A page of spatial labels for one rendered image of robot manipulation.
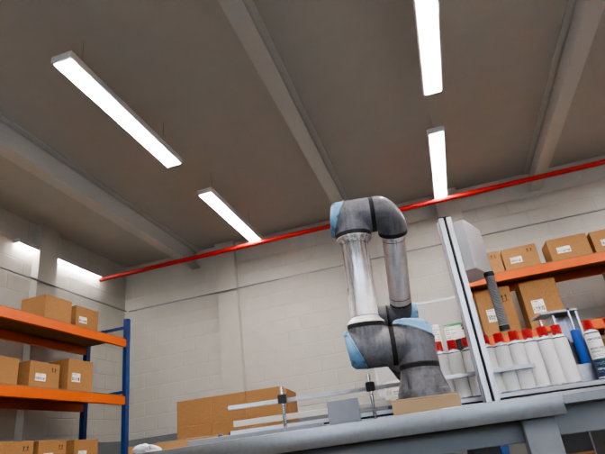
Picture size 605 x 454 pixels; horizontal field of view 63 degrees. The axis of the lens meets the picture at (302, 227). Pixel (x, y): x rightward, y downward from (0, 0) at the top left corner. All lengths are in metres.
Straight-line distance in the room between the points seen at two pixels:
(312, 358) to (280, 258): 1.48
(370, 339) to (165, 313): 6.27
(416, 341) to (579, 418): 0.44
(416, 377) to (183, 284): 6.32
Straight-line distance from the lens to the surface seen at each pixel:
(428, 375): 1.48
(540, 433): 1.11
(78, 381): 5.81
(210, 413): 5.36
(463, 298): 1.80
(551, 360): 1.98
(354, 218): 1.59
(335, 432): 1.11
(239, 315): 7.00
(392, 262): 1.69
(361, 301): 1.53
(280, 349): 6.76
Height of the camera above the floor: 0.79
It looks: 24 degrees up
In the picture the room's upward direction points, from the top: 8 degrees counter-clockwise
